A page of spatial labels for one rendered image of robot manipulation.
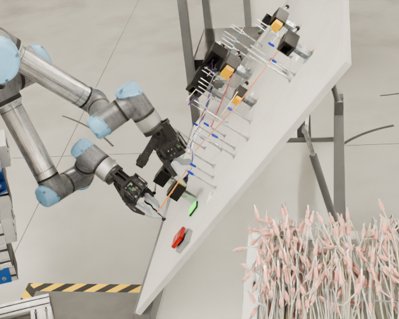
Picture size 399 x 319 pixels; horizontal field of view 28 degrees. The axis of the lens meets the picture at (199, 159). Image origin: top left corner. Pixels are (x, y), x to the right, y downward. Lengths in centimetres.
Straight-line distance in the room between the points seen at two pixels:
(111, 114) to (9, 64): 36
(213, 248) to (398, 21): 424
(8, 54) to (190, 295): 96
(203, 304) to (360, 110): 298
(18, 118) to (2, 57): 40
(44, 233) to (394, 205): 190
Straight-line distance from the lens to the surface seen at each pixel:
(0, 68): 220
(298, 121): 199
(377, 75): 578
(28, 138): 255
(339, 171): 276
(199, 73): 308
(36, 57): 239
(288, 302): 145
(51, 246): 433
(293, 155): 325
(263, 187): 305
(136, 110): 237
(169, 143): 240
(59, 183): 258
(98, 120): 237
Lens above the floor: 246
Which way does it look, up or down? 30 degrees down
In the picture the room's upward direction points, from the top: 7 degrees counter-clockwise
